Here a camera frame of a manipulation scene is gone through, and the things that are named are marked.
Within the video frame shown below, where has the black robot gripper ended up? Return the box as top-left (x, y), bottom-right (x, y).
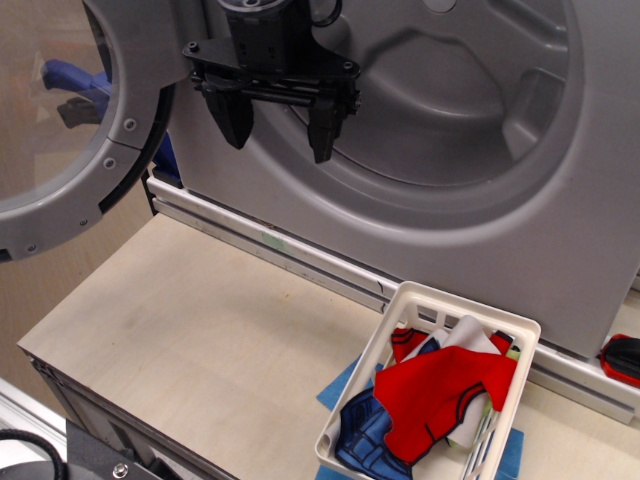
top-left (183, 1), bottom-right (360, 164)

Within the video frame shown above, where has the red and blue cloth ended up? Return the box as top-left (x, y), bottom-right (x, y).
top-left (335, 346), bottom-right (503, 479)

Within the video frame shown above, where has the grey toy washing machine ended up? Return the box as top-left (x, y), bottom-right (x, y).
top-left (169, 1), bottom-right (639, 356)

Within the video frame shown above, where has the white plastic laundry basket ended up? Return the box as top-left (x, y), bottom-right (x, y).
top-left (315, 282), bottom-right (540, 479)

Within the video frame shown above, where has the grey round washer door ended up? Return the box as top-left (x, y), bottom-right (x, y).
top-left (1, 1), bottom-right (206, 262)

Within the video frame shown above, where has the red cloth with black lines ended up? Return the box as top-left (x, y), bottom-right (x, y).
top-left (391, 328), bottom-right (432, 363)

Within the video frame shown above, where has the blue mat under basket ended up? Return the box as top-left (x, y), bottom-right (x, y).
top-left (315, 357), bottom-right (525, 480)

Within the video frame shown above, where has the green cloth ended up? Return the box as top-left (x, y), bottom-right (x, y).
top-left (447, 349), bottom-right (520, 449)

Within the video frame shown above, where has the red and black tool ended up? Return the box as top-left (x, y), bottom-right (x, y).
top-left (599, 334), bottom-right (639, 388)

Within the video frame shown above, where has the blue handled tool behind door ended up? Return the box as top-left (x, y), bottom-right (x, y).
top-left (41, 58), bottom-right (177, 179)

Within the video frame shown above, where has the black metal bracket with bolt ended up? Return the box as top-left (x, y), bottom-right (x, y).
top-left (66, 420), bottom-right (180, 480)

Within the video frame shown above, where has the black cable loop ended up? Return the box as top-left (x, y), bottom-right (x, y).
top-left (0, 428), bottom-right (68, 480)

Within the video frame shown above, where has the white aluminium frame rail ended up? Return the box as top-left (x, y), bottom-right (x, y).
top-left (144, 175), bottom-right (639, 424)

